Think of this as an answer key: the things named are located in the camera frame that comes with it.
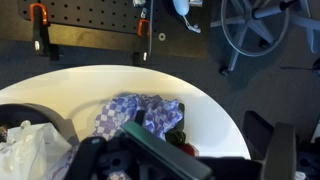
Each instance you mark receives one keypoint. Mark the purple checkered cloth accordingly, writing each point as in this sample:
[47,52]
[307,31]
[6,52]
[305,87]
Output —
[140,115]

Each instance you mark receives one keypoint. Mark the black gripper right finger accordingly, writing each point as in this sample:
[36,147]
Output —
[276,144]

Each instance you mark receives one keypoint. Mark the grey office chair base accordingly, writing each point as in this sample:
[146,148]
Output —
[239,16]

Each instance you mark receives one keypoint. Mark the right orange black clamp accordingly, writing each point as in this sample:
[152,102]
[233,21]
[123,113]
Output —
[141,56]

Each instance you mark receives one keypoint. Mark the round white table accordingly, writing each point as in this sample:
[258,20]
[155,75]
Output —
[102,97]

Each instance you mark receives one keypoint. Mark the left orange black clamp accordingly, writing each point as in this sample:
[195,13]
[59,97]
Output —
[40,37]

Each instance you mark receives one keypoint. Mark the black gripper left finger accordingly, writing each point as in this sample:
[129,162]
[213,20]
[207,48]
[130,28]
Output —
[136,153]

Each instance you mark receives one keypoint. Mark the white plastic Target bag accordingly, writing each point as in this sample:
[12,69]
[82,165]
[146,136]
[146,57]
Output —
[32,152]

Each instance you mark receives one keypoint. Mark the black pegboard table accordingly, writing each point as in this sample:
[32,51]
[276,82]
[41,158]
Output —
[111,24]

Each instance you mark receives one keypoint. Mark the orange black clamp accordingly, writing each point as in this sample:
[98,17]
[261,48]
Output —
[141,56]
[40,37]

